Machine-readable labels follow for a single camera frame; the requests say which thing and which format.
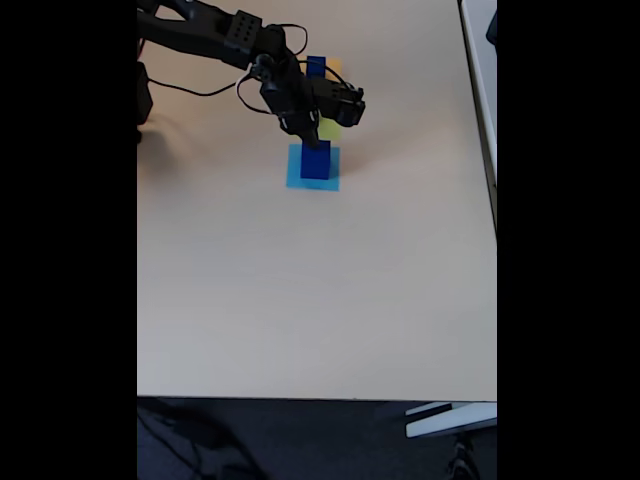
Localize large blue cube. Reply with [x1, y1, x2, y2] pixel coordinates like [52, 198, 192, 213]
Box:
[300, 139, 333, 180]

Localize green paper square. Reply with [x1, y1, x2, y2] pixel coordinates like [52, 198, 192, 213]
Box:
[317, 117, 343, 142]

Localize light blue paper square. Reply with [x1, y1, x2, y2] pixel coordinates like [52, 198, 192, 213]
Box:
[285, 143, 340, 193]

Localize white neighbouring desk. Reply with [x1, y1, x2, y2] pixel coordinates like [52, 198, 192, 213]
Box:
[457, 0, 498, 241]

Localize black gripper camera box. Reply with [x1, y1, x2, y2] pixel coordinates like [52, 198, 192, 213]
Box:
[310, 77, 367, 129]

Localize black floor cables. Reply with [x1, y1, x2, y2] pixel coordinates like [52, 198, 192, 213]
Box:
[137, 402, 261, 480]

